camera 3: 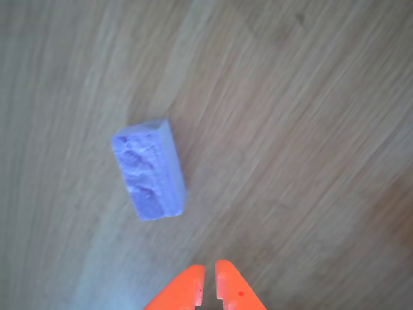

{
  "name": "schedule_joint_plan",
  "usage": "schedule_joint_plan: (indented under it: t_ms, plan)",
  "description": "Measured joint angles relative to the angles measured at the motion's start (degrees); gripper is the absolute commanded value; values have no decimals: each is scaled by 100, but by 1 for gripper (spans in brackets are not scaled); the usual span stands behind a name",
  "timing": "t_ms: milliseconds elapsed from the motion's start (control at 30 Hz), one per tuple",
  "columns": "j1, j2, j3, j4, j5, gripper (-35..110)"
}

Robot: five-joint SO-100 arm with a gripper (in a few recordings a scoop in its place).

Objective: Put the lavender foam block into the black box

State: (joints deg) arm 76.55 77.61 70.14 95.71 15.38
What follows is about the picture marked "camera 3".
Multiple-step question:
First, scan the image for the purple foam block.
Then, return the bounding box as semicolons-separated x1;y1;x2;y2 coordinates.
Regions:
110;118;187;222

